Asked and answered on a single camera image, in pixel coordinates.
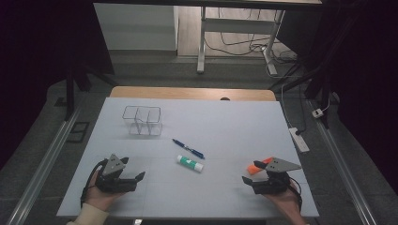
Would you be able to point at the person's right hand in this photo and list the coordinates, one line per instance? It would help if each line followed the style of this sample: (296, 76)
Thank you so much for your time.
(286, 203)

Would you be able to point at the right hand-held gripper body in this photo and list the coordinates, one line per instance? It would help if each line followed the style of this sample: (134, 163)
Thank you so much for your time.
(275, 182)

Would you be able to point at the person's left hand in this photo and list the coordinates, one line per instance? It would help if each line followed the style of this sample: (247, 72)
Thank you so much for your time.
(101, 198)

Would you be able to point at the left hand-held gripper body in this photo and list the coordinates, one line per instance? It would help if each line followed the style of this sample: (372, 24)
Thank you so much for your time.
(114, 181)

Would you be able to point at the white power strip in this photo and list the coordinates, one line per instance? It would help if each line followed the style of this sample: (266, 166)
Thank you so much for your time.
(299, 140)

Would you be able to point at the aluminium floor rail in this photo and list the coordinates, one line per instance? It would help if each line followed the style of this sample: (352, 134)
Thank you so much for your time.
(341, 168)
(43, 165)

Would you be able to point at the clear plastic organizer box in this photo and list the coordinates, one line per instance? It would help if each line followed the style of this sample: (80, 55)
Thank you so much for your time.
(142, 122)

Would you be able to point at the white table mat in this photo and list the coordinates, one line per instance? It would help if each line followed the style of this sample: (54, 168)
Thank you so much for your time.
(203, 125)

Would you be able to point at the blue pen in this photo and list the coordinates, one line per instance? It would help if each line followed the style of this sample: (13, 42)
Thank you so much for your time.
(188, 149)

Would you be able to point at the orange highlighter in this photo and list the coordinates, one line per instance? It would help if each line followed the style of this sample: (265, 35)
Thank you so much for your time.
(254, 169)

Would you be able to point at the small white adapter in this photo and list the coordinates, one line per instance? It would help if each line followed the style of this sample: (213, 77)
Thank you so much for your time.
(317, 113)

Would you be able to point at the black metal stand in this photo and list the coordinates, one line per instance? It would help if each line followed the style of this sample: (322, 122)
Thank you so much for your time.
(322, 93)
(70, 93)

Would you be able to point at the white desk frame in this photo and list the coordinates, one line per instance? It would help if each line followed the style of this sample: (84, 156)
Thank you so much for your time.
(202, 47)

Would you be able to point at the black floor frame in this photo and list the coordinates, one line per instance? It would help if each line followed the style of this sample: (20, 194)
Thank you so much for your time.
(78, 132)

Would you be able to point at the green white glue stick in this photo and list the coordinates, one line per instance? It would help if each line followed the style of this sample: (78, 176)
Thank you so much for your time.
(190, 163)

